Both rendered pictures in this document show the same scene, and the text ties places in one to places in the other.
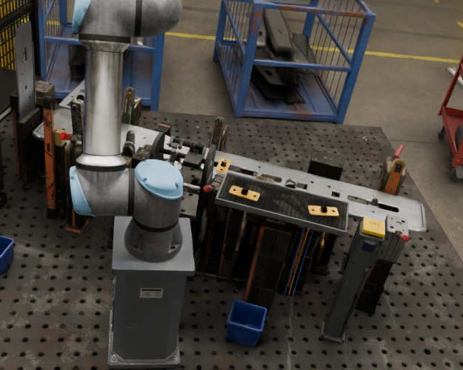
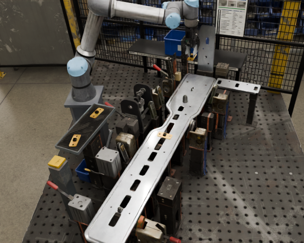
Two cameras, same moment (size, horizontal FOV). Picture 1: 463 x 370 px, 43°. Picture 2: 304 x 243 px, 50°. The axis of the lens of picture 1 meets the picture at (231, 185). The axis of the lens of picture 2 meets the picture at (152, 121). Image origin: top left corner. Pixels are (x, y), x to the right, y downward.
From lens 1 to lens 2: 2.46 m
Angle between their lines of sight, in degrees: 81
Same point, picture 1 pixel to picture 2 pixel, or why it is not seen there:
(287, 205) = (83, 127)
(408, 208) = (111, 234)
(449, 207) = not seen: outside the picture
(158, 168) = (78, 62)
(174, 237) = (74, 92)
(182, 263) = (68, 101)
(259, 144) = (279, 213)
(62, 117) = (204, 79)
